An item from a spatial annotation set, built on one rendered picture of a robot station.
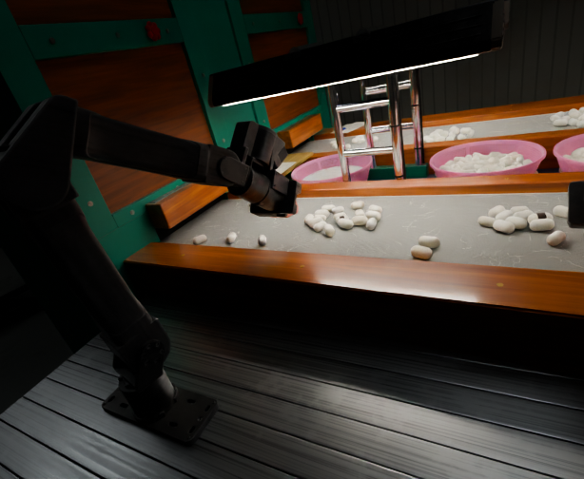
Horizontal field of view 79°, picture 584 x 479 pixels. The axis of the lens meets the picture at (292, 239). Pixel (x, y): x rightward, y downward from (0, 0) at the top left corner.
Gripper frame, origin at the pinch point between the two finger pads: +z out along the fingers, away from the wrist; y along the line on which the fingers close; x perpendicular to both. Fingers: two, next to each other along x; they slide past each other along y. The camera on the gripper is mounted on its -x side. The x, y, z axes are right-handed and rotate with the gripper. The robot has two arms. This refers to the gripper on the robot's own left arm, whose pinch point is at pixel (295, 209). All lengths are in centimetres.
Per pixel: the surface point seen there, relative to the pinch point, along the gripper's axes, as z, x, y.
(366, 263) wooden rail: -5.6, 11.2, -19.2
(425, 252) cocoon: -0.6, 7.9, -27.8
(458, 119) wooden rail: 73, -55, -22
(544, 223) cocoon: 8.3, 0.4, -45.2
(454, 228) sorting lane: 9.9, 1.3, -30.8
